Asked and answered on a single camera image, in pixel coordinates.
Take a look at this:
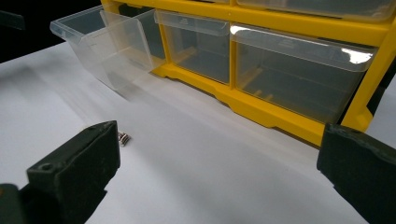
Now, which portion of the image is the yellow plastic drawer cabinet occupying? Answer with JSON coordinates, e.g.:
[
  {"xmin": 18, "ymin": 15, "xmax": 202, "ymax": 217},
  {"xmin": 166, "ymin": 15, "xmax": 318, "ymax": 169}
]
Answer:
[{"xmin": 100, "ymin": 0, "xmax": 396, "ymax": 147}]

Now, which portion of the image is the wide clear plastic drawer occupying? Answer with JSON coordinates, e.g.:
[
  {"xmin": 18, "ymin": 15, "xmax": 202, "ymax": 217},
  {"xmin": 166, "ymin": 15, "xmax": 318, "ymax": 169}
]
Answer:
[{"xmin": 230, "ymin": 23, "xmax": 378, "ymax": 125}]

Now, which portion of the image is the small silver metal part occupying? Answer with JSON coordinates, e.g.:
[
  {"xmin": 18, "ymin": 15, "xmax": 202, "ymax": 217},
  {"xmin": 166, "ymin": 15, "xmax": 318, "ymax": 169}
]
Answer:
[{"xmin": 118, "ymin": 132, "xmax": 132, "ymax": 147}]

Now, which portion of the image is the small clear plastic drawer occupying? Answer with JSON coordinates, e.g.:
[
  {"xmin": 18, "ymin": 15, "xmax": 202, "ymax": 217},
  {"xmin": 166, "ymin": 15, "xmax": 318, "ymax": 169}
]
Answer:
[{"xmin": 154, "ymin": 9, "xmax": 232, "ymax": 85}]

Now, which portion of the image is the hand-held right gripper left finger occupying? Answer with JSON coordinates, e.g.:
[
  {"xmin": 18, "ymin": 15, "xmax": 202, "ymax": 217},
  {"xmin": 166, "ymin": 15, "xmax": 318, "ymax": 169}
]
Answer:
[{"xmin": 18, "ymin": 120, "xmax": 121, "ymax": 224}]

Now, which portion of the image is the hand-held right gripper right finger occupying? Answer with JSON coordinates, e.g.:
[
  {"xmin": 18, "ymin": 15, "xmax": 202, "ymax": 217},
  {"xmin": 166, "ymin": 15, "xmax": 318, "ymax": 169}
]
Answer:
[{"xmin": 316, "ymin": 123, "xmax": 396, "ymax": 224}]

